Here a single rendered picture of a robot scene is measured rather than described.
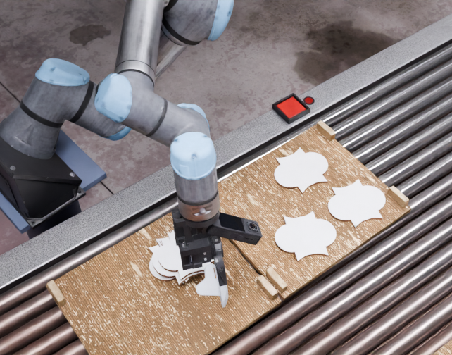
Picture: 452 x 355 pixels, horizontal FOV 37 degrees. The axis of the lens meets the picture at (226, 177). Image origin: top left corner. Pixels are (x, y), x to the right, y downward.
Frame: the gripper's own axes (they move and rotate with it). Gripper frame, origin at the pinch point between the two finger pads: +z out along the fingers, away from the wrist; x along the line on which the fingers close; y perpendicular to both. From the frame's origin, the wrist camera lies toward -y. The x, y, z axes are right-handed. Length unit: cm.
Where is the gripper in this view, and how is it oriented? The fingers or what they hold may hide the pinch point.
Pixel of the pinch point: (218, 278)
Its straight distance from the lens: 140.4
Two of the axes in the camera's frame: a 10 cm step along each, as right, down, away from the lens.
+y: -9.7, 2.0, -1.4
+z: 0.6, 7.5, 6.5
